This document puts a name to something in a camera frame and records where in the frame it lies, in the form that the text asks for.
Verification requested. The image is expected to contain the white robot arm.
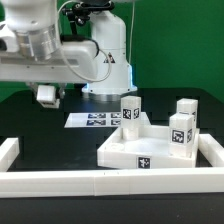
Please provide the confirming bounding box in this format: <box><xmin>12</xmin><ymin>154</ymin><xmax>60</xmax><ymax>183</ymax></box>
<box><xmin>0</xmin><ymin>0</ymin><xmax>137</xmax><ymax>107</ymax></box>

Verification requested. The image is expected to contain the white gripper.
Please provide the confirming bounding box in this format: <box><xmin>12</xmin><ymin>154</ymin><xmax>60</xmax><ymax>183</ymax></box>
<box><xmin>0</xmin><ymin>41</ymin><xmax>98</xmax><ymax>99</ymax></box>

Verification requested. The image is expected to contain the white marker sheet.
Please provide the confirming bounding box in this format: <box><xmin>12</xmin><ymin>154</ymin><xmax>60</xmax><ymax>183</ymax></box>
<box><xmin>64</xmin><ymin>111</ymin><xmax>152</xmax><ymax>129</ymax></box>

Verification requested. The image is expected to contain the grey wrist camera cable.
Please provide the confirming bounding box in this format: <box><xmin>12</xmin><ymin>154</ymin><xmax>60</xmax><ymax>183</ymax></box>
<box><xmin>56</xmin><ymin>0</ymin><xmax>112</xmax><ymax>84</ymax></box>

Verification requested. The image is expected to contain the white square table top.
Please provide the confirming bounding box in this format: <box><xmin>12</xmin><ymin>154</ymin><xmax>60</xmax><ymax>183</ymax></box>
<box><xmin>97</xmin><ymin>125</ymin><xmax>199</xmax><ymax>169</ymax></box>

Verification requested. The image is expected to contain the white U-shaped fence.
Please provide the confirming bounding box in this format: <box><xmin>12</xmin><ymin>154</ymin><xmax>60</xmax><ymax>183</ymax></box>
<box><xmin>0</xmin><ymin>138</ymin><xmax>224</xmax><ymax>198</ymax></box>

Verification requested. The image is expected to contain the black cable bundle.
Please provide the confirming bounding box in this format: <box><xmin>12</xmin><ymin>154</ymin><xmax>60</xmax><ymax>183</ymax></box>
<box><xmin>59</xmin><ymin>1</ymin><xmax>116</xmax><ymax>38</ymax></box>

